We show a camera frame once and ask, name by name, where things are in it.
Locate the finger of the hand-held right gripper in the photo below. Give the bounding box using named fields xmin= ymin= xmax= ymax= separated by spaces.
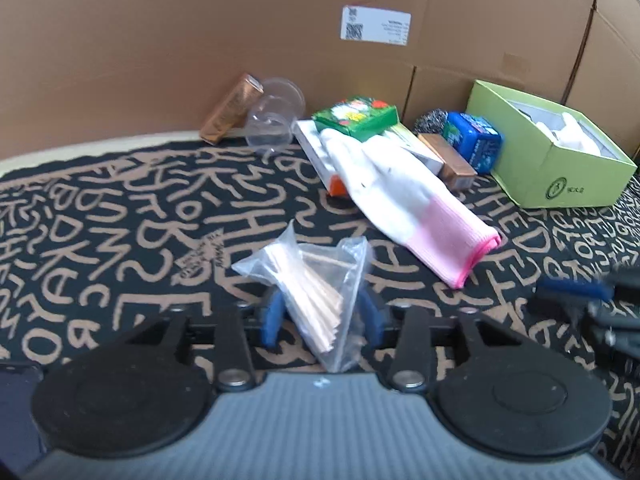
xmin=534 ymin=266 xmax=640 ymax=317
xmin=581 ymin=310 xmax=640 ymax=361

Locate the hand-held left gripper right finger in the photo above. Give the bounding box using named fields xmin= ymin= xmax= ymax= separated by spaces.
xmin=356 ymin=287 xmax=506 ymax=394

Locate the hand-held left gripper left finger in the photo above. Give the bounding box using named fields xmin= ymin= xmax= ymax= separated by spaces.
xmin=125 ymin=287 xmax=288 ymax=394

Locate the plastic bag of wooden sticks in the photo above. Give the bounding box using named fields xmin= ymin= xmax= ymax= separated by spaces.
xmin=231 ymin=220 xmax=371 ymax=373

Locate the light green cardboard box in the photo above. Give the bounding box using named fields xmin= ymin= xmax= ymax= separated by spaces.
xmin=466 ymin=79 xmax=638 ymax=209

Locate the shiny metallic carton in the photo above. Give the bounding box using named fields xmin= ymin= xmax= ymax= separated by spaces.
xmin=417 ymin=132 xmax=478 ymax=191

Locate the black tan patterned mat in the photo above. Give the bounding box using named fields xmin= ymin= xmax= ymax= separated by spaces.
xmin=0 ymin=135 xmax=640 ymax=476

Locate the white green carton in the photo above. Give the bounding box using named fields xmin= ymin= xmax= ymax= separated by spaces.
xmin=387 ymin=124 xmax=446 ymax=173

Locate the small blue pack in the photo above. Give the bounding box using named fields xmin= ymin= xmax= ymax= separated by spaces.
xmin=442 ymin=111 xmax=503 ymax=176

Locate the white carton with orange end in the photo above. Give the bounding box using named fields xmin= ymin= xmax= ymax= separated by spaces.
xmin=292 ymin=119 xmax=351 ymax=197

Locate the green floral box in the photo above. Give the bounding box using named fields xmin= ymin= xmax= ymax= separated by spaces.
xmin=312 ymin=96 xmax=401 ymax=141

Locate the steel wool scrubber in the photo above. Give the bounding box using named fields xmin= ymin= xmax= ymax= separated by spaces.
xmin=414 ymin=110 xmax=451 ymax=136

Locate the copper brown carton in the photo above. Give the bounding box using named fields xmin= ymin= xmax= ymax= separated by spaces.
xmin=200 ymin=72 xmax=264 ymax=147

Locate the plain brown cardboard box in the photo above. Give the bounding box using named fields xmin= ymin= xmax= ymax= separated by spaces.
xmin=565 ymin=0 xmax=640 ymax=161

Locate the white shipping label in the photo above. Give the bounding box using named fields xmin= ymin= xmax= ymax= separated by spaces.
xmin=341 ymin=5 xmax=413 ymax=46

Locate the brown cardboard wall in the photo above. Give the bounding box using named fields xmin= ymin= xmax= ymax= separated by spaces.
xmin=0 ymin=0 xmax=601 ymax=148

